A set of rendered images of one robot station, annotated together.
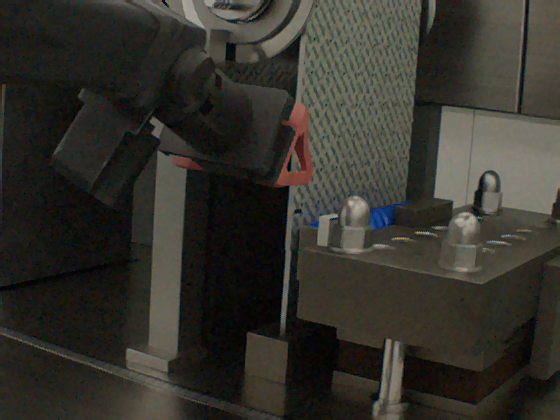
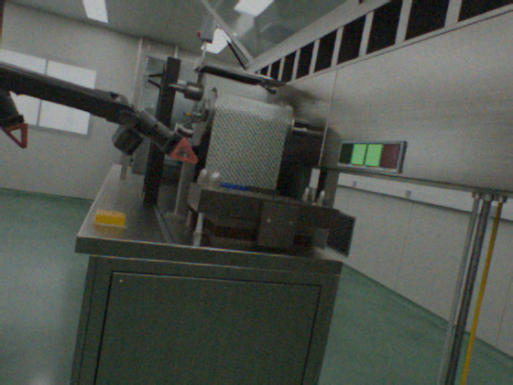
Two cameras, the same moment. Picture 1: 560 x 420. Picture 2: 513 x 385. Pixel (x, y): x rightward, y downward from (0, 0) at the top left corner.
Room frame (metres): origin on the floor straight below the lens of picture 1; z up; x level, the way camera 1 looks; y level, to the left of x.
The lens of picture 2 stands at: (0.06, -0.83, 1.11)
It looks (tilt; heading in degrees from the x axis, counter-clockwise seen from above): 3 degrees down; 38
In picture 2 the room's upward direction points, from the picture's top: 10 degrees clockwise
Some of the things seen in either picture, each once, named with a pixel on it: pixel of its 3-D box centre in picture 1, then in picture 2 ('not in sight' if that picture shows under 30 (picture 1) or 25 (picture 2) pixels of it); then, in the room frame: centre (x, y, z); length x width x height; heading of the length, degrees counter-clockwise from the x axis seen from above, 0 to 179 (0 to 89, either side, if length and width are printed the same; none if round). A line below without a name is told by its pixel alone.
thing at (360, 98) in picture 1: (358, 140); (244, 163); (0.94, -0.07, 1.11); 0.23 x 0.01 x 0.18; 148
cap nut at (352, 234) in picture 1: (353, 222); (203, 176); (0.80, -0.06, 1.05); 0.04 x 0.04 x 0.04
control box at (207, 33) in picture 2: not in sight; (206, 29); (1.19, 0.50, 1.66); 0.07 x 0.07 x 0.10; 37
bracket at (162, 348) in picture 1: (172, 198); (184, 170); (0.85, 0.10, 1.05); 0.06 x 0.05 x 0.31; 148
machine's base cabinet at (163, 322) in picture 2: not in sight; (158, 270); (1.41, 0.82, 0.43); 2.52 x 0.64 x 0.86; 58
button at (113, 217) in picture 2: not in sight; (110, 217); (0.59, 0.03, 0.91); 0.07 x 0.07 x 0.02; 58
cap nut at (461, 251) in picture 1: (463, 239); (214, 181); (0.75, -0.15, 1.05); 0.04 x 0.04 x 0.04
